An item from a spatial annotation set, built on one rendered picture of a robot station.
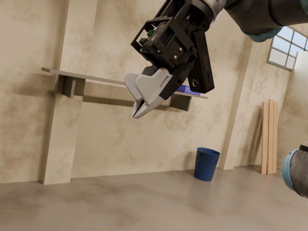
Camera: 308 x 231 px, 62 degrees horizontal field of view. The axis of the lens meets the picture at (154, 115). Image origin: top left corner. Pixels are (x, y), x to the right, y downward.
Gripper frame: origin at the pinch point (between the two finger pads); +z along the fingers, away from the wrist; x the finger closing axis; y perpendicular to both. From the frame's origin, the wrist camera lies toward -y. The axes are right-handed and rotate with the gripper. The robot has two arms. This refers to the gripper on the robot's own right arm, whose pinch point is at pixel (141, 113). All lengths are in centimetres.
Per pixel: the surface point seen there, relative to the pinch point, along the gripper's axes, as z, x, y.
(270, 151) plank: -144, -227, -466
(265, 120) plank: -189, -242, -422
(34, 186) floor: 95, -251, -102
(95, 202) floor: 71, -200, -147
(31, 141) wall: 56, -264, -75
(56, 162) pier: 62, -252, -108
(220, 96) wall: -159, -265, -300
